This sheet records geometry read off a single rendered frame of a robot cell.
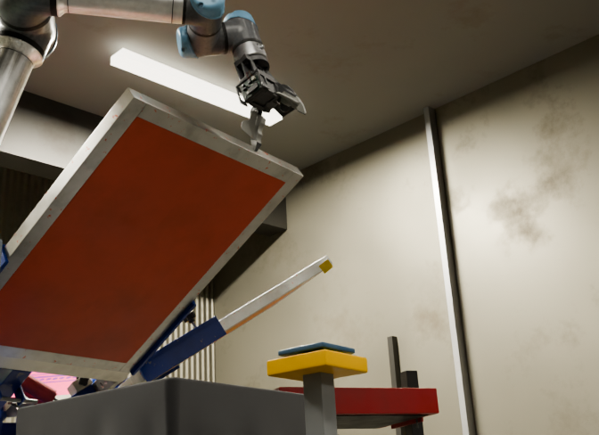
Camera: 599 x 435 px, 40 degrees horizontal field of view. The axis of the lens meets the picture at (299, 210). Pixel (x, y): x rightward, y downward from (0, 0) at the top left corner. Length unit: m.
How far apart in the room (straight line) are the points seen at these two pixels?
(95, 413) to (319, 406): 0.50
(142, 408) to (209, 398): 0.13
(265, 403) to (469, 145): 3.74
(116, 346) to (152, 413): 0.75
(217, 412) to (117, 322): 0.68
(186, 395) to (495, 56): 3.81
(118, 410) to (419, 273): 3.82
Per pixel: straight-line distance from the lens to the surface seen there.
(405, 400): 2.98
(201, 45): 1.92
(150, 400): 1.60
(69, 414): 1.78
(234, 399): 1.68
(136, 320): 2.27
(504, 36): 4.90
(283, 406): 1.80
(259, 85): 1.82
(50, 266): 2.00
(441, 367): 5.12
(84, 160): 1.81
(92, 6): 1.84
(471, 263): 5.08
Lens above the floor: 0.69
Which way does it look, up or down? 21 degrees up
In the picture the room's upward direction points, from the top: 3 degrees counter-clockwise
